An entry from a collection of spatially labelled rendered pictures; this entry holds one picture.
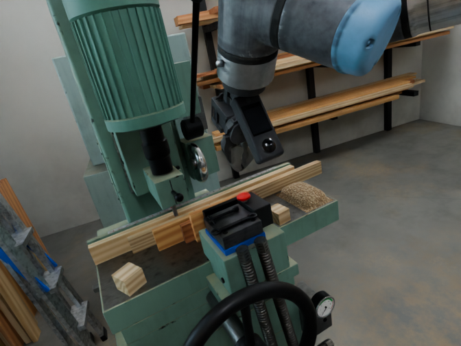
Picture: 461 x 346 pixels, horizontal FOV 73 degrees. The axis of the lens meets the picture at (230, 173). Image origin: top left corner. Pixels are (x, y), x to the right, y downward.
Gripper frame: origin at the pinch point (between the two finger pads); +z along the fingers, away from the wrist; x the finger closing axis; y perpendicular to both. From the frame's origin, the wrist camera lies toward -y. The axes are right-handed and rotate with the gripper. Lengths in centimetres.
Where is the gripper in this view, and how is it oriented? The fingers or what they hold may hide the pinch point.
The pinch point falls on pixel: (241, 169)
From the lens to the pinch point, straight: 63.4
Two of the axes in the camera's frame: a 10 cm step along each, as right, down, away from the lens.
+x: -8.9, 3.2, -3.4
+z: -0.5, 6.5, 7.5
